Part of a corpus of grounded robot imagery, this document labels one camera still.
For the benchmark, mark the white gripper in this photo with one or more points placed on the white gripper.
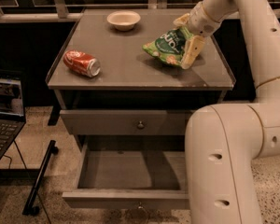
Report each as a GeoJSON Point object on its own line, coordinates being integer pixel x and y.
{"type": "Point", "coordinates": [200, 21]}

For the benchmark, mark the green rice chip bag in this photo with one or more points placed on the green rice chip bag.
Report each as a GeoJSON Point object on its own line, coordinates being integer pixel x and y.
{"type": "Point", "coordinates": [172, 48]}

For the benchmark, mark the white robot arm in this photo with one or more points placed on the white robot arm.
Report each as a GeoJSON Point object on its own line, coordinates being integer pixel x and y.
{"type": "Point", "coordinates": [222, 140]}

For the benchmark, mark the grey drawer cabinet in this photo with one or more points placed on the grey drawer cabinet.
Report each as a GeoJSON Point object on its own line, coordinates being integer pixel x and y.
{"type": "Point", "coordinates": [132, 80]}

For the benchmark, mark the closed top drawer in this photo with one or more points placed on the closed top drawer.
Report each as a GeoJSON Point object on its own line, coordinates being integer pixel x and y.
{"type": "Point", "coordinates": [125, 122]}

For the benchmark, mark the open middle drawer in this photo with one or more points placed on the open middle drawer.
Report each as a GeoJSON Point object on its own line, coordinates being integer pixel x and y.
{"type": "Point", "coordinates": [125, 179]}

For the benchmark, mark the white paper bowl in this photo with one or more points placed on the white paper bowl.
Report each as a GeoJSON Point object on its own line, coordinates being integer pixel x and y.
{"type": "Point", "coordinates": [123, 20]}

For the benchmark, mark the red soda can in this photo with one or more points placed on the red soda can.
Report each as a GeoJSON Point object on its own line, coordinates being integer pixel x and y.
{"type": "Point", "coordinates": [82, 63]}

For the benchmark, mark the black laptop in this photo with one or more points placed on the black laptop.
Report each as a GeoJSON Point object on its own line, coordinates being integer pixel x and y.
{"type": "Point", "coordinates": [12, 113]}

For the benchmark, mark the black laptop stand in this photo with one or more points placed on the black laptop stand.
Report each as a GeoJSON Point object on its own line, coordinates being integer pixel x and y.
{"type": "Point", "coordinates": [34, 176]}

